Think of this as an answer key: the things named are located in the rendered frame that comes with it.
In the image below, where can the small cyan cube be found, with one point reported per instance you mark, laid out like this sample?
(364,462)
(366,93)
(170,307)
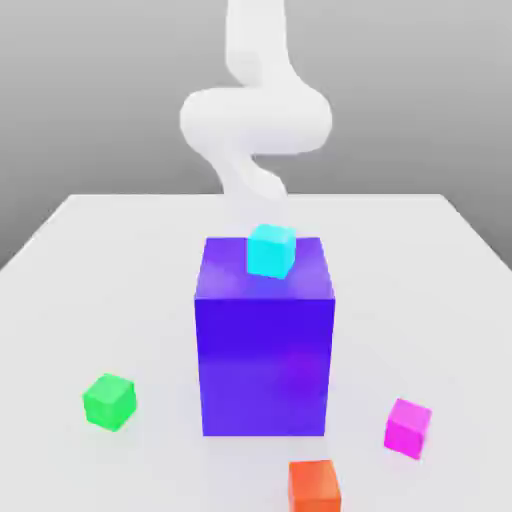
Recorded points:
(271,252)

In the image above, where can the large blue box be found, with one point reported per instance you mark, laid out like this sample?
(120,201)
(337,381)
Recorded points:
(264,360)

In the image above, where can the small magenta cube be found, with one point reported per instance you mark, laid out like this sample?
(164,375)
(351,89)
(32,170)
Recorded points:
(406,430)

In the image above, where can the small green cube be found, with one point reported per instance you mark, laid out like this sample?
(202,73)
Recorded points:
(108,403)

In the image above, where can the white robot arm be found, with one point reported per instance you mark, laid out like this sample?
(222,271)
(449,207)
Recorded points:
(256,120)

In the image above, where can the small orange cube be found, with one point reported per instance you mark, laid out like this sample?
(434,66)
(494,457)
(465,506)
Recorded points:
(314,486)

